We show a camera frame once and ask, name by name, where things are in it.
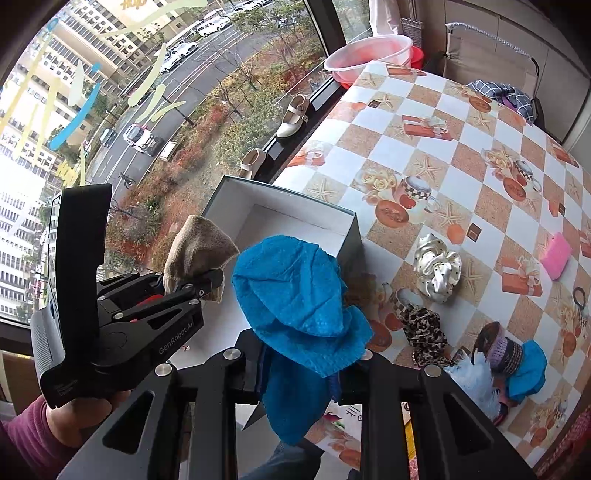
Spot cream polka dot scrunchie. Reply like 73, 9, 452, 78
413, 234, 463, 303

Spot beige knit sock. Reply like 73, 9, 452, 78
162, 215, 239, 294

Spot white open storage box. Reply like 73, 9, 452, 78
163, 176, 370, 378

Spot light blue fluffy scrunchie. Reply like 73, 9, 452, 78
444, 351, 501, 421

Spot blue shower cap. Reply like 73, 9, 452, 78
506, 340, 547, 404
231, 235, 374, 445

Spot person legs in jeans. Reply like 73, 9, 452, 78
242, 439, 325, 480

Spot left hand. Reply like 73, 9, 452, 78
45, 390, 131, 448

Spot purple striped knit cuff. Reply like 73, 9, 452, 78
472, 321, 524, 377

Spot folding cot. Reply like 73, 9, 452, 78
443, 22, 540, 97

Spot cream shoe far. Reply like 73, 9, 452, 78
276, 94, 310, 139

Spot plaid cloth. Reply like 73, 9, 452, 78
467, 80, 536, 124

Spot pink sponge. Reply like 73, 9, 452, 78
540, 232, 572, 281

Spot cream shoe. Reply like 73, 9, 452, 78
238, 148, 267, 180
276, 94, 310, 139

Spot pink plastic basin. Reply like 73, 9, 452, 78
322, 33, 415, 86

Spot cream shoe near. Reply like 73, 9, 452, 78
238, 148, 267, 180

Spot pink patterned carton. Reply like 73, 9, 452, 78
401, 402, 419, 480

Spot red bucket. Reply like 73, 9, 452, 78
339, 44, 426, 91

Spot leopard print scrunchie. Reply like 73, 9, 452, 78
397, 304, 454, 368

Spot checkered tablecloth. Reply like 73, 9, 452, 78
277, 61, 590, 466

